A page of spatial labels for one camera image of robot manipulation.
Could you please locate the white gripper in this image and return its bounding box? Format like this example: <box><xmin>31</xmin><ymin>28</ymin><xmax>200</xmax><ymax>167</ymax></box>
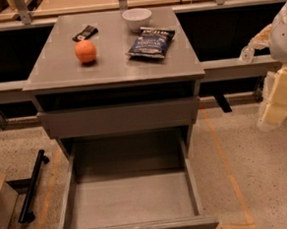
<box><xmin>248</xmin><ymin>0</ymin><xmax>287</xmax><ymax>132</ymax></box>

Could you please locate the orange fruit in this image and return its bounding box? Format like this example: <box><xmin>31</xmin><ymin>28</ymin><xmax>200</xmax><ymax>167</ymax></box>
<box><xmin>74</xmin><ymin>39</ymin><xmax>97</xmax><ymax>64</ymax></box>

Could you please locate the grey drawer cabinet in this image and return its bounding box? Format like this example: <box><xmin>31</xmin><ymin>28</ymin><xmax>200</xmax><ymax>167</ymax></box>
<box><xmin>24</xmin><ymin>7</ymin><xmax>204</xmax><ymax>155</ymax></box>

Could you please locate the closed grey top drawer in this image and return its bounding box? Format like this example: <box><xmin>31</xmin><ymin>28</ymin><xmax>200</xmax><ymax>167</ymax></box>
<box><xmin>37</xmin><ymin>97</ymin><xmax>199</xmax><ymax>138</ymax></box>

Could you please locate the open grey middle drawer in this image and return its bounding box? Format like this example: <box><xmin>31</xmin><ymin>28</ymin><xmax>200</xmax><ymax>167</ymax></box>
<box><xmin>59</xmin><ymin>128</ymin><xmax>219</xmax><ymax>229</ymax></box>

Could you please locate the clear sanitizer bottle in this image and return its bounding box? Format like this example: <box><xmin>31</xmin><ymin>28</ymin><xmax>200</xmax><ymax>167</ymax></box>
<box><xmin>239</xmin><ymin>46</ymin><xmax>255</xmax><ymax>64</ymax></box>

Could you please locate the blue chip bag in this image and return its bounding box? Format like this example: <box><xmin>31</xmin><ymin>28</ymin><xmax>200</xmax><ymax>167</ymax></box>
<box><xmin>127</xmin><ymin>27</ymin><xmax>175</xmax><ymax>59</ymax></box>

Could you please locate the white bowl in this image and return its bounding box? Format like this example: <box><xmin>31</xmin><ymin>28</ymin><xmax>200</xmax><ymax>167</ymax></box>
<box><xmin>122</xmin><ymin>8</ymin><xmax>152</xmax><ymax>32</ymax></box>

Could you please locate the black snack bar wrapper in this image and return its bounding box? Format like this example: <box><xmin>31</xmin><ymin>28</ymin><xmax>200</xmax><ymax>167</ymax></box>
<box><xmin>72</xmin><ymin>25</ymin><xmax>98</xmax><ymax>42</ymax></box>

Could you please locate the black bar handle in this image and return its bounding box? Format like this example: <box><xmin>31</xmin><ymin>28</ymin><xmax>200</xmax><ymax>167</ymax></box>
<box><xmin>18</xmin><ymin>149</ymin><xmax>49</xmax><ymax>224</ymax></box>

